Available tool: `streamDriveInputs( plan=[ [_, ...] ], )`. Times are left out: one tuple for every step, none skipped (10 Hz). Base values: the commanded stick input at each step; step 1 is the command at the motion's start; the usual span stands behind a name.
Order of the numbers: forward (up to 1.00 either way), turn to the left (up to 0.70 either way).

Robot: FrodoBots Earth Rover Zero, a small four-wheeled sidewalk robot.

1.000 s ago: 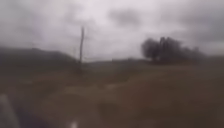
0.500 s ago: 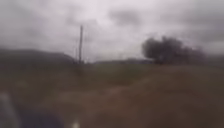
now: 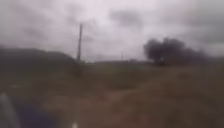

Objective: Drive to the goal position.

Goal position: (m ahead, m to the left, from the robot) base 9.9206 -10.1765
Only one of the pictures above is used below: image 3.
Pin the dark tree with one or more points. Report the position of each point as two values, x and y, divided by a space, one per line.
166 50

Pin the tall pole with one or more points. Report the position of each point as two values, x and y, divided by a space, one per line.
79 43

